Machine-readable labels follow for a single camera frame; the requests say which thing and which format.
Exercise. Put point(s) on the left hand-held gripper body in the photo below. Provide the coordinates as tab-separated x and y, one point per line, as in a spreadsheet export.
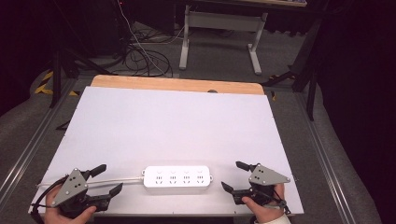
70	186

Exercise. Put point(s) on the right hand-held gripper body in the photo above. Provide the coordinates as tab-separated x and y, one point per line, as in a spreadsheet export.
264	177

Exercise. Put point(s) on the white power strip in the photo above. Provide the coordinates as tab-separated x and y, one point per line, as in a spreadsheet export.
176	177

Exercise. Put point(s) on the person's left hand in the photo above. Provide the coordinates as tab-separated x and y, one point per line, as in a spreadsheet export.
53	214

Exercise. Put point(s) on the person's right hand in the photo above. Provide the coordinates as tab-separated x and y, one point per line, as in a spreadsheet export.
264	213

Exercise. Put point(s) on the white board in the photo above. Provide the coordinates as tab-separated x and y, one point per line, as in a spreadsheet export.
174	130

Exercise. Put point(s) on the black metal stand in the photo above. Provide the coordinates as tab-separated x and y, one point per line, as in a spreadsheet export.
311	93
56	81

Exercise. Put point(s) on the wooden table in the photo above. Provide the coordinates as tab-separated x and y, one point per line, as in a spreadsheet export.
155	83

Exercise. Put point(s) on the light wooden desk top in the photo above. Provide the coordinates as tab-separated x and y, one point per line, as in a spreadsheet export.
264	2

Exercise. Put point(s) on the aluminium floor rail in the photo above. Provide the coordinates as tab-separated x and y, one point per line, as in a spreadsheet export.
323	165
31	146

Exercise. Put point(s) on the grey metal desk frame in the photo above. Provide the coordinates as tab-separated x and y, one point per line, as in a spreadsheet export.
222	20

